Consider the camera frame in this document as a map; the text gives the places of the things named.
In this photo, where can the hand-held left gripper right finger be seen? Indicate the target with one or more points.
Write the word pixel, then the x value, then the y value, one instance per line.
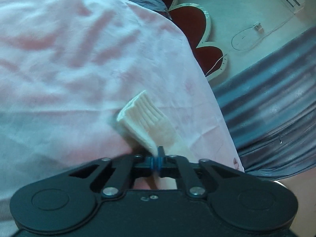
pixel 160 163

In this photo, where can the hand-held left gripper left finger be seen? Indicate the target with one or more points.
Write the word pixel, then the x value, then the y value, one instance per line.
pixel 154 165

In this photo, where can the white ribbed sock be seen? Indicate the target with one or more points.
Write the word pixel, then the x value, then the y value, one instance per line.
pixel 148 124

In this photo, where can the pink floral bed sheet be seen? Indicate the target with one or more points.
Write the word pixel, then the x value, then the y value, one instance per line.
pixel 81 74

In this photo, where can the blue grey curtain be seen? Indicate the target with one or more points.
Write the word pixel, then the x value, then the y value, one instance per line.
pixel 266 98

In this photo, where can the red heart-shaped headboard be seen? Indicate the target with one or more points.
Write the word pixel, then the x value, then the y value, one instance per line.
pixel 195 27

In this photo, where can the white wall socket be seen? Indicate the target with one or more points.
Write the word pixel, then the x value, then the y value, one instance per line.
pixel 258 26

